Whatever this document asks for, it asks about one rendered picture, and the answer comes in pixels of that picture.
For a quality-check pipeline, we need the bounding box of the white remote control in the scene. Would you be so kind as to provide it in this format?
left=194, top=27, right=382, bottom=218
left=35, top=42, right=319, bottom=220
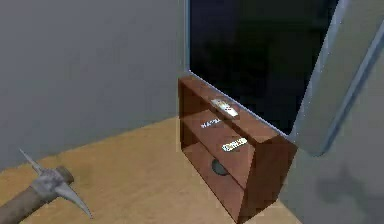
left=210, top=97, right=240, bottom=119

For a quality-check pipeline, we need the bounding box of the dark grey round bowl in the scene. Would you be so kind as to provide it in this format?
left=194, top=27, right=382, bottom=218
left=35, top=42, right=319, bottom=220
left=210, top=158, right=230, bottom=177

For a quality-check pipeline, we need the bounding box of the dark window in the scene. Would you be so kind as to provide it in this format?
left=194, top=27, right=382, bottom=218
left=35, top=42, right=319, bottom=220
left=184, top=0, right=342, bottom=137

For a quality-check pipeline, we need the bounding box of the brown wooden shelf unit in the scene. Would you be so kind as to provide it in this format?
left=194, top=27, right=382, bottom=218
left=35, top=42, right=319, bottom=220
left=176, top=75, right=299, bottom=224

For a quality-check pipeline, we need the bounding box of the grey room door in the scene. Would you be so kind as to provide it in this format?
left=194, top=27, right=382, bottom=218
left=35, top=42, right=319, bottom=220
left=288, top=0, right=384, bottom=158

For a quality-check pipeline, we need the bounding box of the wooden handled grey pickaxe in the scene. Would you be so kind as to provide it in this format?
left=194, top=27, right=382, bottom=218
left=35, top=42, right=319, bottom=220
left=0, top=148, right=94, bottom=224

